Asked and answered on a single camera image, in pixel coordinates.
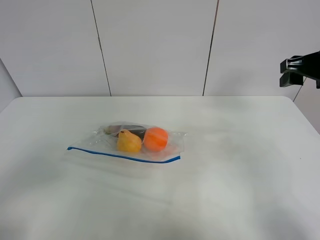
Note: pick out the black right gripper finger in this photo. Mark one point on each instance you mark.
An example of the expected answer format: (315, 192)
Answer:
(306, 64)
(296, 77)

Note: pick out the clear zip bag blue seal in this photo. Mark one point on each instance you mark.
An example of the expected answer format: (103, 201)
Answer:
(101, 144)

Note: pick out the orange fruit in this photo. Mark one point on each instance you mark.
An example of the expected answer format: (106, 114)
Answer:
(155, 139)

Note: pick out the dark purple eggplant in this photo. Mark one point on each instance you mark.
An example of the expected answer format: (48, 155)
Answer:
(114, 130)

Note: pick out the yellow pear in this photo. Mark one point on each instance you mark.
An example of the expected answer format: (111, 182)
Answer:
(128, 142)

